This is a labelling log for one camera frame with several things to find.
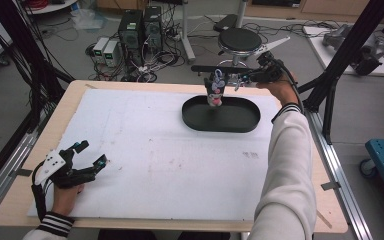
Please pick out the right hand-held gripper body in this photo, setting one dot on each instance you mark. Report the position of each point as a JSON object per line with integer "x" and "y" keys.
{"x": 268, "y": 70}

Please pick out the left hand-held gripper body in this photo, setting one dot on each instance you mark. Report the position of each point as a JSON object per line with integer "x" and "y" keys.
{"x": 63, "y": 170}

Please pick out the black and pink plush toy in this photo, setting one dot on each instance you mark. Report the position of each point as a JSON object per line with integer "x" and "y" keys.
{"x": 215, "y": 90}

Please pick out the black oval tray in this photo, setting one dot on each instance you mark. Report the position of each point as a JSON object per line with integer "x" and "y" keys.
{"x": 226, "y": 116}

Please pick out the person's right hand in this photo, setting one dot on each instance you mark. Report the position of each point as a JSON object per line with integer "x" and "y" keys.
{"x": 285, "y": 88}

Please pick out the person's left hand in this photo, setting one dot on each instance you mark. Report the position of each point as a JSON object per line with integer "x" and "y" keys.
{"x": 65, "y": 200}

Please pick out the grey tape strip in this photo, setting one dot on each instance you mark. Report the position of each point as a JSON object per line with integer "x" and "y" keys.
{"x": 324, "y": 219}
{"x": 23, "y": 172}
{"x": 330, "y": 185}

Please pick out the black round stool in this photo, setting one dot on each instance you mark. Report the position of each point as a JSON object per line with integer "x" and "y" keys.
{"x": 240, "y": 40}

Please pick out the black flat device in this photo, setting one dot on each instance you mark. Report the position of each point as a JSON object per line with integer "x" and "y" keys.
{"x": 225, "y": 22}

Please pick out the white floor board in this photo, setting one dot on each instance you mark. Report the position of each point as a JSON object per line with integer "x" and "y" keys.
{"x": 323, "y": 46}

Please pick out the white foam board mat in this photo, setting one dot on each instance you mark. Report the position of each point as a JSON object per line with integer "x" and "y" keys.
{"x": 163, "y": 166}

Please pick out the grey machine part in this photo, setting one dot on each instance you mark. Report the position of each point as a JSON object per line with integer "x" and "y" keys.
{"x": 338, "y": 35}

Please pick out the black computer tower green label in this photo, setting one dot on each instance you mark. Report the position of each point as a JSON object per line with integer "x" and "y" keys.
{"x": 131, "y": 33}

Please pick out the wooden drawer cabinet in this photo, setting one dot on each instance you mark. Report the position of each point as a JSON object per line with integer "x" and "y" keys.
{"x": 330, "y": 6}

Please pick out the grey power supply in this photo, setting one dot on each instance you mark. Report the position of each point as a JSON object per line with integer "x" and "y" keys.
{"x": 110, "y": 52}
{"x": 100, "y": 50}

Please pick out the black machine part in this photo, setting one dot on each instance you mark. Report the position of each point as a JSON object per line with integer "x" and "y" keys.
{"x": 368, "y": 60}

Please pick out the clear plastic bag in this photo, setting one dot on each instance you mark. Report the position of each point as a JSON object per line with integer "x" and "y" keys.
{"x": 88, "y": 19}

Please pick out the white round table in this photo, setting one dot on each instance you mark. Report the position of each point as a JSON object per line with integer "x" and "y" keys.
{"x": 51, "y": 6}

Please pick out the aluminium frame rail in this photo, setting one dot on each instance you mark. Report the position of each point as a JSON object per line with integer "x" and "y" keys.
{"x": 3, "y": 176}
{"x": 343, "y": 186}

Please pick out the grey metal post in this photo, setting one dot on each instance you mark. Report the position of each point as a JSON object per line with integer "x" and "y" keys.
{"x": 241, "y": 11}

